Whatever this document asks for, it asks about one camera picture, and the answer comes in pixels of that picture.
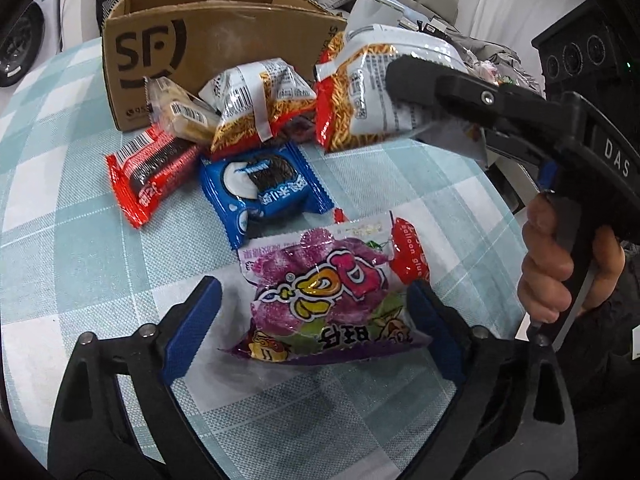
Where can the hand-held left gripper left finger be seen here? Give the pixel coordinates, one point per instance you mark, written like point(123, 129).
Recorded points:
point(192, 330)

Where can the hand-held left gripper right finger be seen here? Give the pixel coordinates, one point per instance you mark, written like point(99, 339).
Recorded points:
point(435, 332)

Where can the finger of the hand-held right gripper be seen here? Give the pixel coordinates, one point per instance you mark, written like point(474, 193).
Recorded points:
point(465, 95)
point(517, 149)

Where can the small red packet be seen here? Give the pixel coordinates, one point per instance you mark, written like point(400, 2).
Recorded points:
point(407, 255)

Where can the large noodle snack packet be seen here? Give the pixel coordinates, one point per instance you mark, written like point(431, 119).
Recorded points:
point(350, 100)

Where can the purple snack bag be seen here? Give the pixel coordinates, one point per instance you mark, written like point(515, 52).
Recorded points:
point(320, 295)

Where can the blue cookie packet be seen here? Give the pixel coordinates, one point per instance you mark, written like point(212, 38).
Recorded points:
point(260, 185)

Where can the beige cracker packet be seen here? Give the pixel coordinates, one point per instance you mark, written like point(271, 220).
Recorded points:
point(187, 115)

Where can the small noodle snack packet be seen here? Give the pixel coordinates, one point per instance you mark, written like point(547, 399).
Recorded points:
point(245, 120)

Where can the brown cardboard box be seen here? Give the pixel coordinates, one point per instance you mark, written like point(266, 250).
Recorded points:
point(225, 35)

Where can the person's right hand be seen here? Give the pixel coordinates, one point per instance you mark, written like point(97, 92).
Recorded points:
point(545, 270)

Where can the grey blanket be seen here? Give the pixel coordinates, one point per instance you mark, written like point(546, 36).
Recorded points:
point(490, 55)

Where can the teal checkered tablecloth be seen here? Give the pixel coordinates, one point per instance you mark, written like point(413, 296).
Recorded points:
point(75, 260)

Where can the red cookie packet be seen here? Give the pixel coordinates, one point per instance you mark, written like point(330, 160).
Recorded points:
point(150, 170)

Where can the white washing machine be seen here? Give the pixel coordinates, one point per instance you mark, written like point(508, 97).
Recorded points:
point(20, 45)

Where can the patterned laundry basket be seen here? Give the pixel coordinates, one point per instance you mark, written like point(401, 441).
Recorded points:
point(107, 7)

